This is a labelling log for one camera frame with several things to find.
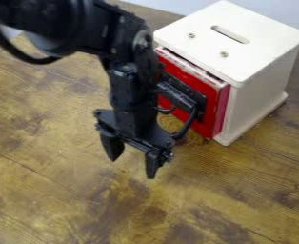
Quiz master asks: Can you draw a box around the white wooden box cabinet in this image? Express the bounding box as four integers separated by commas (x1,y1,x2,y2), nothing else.
153,0,299,146

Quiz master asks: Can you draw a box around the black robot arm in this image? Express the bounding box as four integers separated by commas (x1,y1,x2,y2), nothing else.
0,0,175,179

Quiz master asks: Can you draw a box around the red drawer front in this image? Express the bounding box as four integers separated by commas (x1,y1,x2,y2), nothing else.
155,47,231,138

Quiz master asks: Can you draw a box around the black drawer handle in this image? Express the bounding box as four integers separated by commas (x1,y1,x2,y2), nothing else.
155,73,207,140

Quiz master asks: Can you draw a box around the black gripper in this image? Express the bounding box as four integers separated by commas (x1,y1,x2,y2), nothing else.
95,63,176,179

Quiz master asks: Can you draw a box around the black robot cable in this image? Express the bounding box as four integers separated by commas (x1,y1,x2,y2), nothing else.
0,17,67,66

